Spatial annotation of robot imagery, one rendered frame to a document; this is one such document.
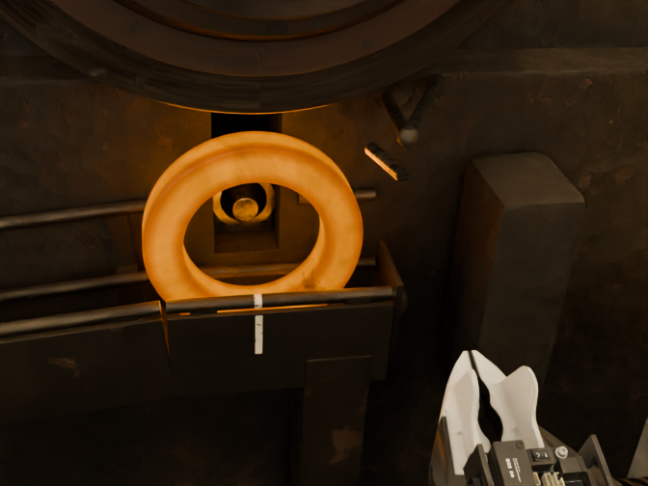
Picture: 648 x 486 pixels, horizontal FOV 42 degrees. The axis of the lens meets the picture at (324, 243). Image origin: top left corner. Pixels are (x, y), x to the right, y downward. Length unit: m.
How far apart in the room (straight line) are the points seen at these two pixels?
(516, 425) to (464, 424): 0.04
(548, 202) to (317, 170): 0.19
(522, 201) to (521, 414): 0.21
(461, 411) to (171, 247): 0.28
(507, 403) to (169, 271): 0.30
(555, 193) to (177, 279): 0.32
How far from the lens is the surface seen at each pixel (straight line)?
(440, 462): 0.55
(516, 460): 0.49
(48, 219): 0.76
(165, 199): 0.68
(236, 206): 0.78
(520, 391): 0.56
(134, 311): 0.71
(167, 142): 0.73
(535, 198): 0.72
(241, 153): 0.66
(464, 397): 0.55
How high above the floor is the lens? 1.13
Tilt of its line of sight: 32 degrees down
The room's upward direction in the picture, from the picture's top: 3 degrees clockwise
